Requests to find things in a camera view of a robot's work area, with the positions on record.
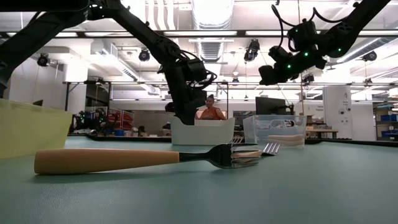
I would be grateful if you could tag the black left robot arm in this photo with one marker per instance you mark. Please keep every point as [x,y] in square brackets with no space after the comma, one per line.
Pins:
[133,28]

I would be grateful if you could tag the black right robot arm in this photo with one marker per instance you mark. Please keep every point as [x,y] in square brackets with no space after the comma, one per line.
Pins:
[342,31]

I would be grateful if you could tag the white plastic bin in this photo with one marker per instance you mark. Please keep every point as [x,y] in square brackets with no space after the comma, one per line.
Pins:
[202,133]

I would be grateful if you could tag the person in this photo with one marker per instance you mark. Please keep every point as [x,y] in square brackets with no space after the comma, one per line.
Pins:
[212,112]

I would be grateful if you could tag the black ceiling spotlight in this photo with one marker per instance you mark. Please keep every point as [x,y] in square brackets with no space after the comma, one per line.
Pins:
[144,55]
[308,78]
[370,56]
[43,60]
[251,51]

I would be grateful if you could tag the black computer monitor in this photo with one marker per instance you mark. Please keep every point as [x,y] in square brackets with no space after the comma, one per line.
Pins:
[270,105]

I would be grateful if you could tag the red storage bins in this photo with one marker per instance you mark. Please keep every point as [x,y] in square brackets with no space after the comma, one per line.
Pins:
[124,119]

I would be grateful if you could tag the clear plastic bin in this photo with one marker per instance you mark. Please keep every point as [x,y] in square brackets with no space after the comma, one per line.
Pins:
[258,130]

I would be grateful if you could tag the black overhead beam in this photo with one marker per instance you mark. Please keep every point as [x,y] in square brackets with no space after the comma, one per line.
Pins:
[357,33]

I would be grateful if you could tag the green table mat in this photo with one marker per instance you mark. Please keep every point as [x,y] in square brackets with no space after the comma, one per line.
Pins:
[217,199]

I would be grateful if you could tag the black metal gantry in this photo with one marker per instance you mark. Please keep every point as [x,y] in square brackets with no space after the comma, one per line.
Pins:
[93,83]

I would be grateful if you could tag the shelf with blue bins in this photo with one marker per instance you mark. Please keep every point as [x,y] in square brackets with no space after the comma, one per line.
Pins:
[387,118]

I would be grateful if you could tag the yellow-green plastic bin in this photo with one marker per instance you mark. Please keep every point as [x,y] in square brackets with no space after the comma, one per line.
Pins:
[31,130]

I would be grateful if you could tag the black metal table frame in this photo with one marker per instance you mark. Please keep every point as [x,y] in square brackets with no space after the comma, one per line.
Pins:
[140,139]

